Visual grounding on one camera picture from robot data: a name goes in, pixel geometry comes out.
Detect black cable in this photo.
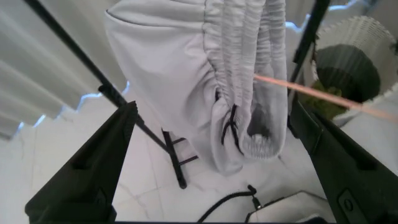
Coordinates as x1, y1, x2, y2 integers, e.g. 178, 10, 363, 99
197, 184, 264, 223

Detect pink clothes hanger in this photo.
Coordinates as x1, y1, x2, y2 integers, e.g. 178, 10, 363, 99
254, 73, 398, 124

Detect black clothes rack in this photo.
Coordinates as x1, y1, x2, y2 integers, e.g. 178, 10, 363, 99
22, 0, 331, 190

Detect white laundry basket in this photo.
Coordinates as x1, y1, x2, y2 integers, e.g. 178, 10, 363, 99
302, 15, 398, 127

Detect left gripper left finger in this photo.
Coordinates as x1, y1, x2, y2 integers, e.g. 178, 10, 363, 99
24, 100, 139, 223

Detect white curtain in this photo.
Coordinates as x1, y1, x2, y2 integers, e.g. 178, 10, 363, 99
0, 0, 379, 141

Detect pale grey shorts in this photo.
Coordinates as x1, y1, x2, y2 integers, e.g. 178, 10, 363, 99
103, 0, 289, 177

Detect green garment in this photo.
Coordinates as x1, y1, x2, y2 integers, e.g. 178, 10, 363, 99
299, 80, 349, 121

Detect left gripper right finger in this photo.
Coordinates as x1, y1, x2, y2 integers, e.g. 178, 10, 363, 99
287, 96, 398, 223

